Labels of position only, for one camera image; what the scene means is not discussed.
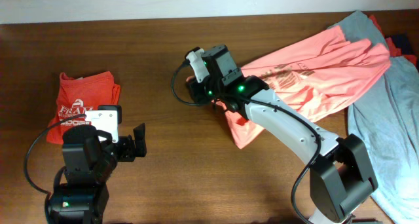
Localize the salmon pink printed t-shirt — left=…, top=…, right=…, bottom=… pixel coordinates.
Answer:
left=186, top=24, right=392, bottom=150

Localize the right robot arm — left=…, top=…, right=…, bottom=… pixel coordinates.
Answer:
left=185, top=45, right=378, bottom=223

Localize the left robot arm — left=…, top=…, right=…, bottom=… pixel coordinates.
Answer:
left=45, top=124, right=147, bottom=224

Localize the folded red printed t-shirt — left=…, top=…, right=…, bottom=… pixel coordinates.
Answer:
left=46, top=71, right=121, bottom=145

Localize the grey t-shirt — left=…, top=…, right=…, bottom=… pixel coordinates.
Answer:
left=331, top=11, right=418, bottom=223

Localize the red garment in pile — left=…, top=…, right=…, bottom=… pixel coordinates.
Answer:
left=369, top=14, right=418, bottom=66

